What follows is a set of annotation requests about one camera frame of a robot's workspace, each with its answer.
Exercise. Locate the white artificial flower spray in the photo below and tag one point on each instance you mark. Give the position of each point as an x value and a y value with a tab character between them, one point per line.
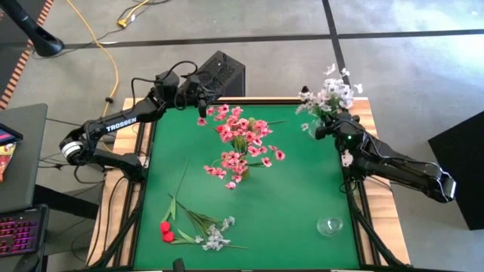
332	90
215	240

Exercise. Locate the green table mat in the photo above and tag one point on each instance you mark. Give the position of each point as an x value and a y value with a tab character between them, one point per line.
283	211

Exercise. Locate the dark tablet device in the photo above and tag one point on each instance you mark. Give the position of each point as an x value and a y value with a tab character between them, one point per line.
9	136

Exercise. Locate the grey desk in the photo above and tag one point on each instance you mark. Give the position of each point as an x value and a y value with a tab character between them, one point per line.
26	166

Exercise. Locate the black mat orange stripes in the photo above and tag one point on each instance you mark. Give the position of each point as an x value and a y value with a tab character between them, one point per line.
7	68

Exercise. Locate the clear ribbed glass vase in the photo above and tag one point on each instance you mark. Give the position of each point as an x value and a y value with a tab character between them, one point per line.
314	130

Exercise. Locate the pink artificial flower spray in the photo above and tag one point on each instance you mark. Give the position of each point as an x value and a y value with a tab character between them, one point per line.
255	151
227	132

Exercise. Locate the clear round glass vase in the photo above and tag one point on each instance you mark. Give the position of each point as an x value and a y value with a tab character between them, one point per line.
330	227

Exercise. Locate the black computer tower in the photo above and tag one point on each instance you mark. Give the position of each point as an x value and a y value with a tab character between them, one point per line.
227	68

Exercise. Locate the black stand foot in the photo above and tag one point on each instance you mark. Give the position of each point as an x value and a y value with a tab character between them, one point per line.
45	43

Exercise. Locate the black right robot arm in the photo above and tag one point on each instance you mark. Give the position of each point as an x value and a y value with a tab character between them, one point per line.
408	170

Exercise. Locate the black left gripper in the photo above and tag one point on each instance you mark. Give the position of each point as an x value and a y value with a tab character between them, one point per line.
191	92

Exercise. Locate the black aluminium table frame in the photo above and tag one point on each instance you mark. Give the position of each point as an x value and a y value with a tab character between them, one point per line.
128	245

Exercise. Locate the colourful snack bag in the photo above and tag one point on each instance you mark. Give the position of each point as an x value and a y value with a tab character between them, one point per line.
7	160

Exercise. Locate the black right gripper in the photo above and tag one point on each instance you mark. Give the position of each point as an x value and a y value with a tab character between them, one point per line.
346	130

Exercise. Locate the large black box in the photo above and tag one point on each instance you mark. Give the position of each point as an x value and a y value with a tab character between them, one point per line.
461	170

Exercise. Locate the backlit black keyboard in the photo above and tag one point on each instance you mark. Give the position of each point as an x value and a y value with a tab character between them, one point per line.
20	232

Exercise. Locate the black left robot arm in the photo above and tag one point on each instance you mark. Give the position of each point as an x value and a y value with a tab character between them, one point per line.
121	124

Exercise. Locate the black desk foot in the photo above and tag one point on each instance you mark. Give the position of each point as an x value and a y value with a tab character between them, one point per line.
68	204

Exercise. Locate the silver metal bracket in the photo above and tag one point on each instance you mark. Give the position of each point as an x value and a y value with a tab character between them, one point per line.
145	163
347	158

